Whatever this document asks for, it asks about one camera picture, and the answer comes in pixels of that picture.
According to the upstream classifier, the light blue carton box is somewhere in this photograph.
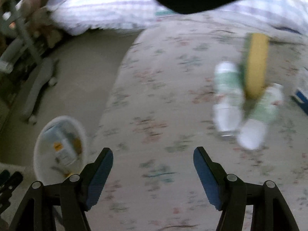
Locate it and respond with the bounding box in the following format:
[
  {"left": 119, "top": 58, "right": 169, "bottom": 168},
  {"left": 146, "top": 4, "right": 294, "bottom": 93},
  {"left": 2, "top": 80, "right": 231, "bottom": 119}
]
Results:
[{"left": 43, "top": 123, "right": 81, "bottom": 167}]

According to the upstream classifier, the white AD milk bottle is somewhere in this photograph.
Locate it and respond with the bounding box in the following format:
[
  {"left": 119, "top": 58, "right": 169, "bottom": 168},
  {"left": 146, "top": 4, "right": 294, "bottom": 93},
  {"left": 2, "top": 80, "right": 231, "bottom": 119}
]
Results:
[{"left": 236, "top": 84, "right": 284, "bottom": 150}]

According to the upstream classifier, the blue snack box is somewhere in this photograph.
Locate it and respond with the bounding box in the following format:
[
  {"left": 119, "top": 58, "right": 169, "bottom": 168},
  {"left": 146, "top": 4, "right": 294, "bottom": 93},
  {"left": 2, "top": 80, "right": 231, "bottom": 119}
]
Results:
[{"left": 291, "top": 88, "right": 308, "bottom": 115}]

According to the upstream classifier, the white round trash bin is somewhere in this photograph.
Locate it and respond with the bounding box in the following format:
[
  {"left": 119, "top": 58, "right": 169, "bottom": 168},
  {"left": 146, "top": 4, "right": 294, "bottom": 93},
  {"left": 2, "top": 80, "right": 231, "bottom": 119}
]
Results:
[{"left": 33, "top": 115, "right": 89, "bottom": 185}]

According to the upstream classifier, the floral bed sheet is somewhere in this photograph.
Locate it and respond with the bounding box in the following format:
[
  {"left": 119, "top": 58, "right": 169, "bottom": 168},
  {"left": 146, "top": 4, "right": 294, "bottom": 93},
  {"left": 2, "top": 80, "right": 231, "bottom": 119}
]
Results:
[{"left": 87, "top": 11, "right": 307, "bottom": 230}]

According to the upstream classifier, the grey office chair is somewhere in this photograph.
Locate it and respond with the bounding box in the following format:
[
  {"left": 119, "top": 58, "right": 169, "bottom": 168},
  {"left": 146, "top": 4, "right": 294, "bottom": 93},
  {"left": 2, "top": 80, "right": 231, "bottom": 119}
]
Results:
[{"left": 1, "top": 0, "right": 59, "bottom": 125}]

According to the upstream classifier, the yellow green sponge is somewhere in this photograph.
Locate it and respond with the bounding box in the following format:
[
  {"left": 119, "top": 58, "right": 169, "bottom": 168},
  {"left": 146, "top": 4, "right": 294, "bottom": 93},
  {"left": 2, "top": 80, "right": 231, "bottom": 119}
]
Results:
[{"left": 240, "top": 33, "right": 269, "bottom": 99}]

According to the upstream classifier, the purple checkered white quilt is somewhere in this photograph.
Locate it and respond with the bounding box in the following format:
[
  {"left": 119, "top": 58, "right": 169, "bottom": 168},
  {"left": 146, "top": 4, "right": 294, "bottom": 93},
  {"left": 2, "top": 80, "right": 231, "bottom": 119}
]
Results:
[{"left": 45, "top": 0, "right": 307, "bottom": 35}]

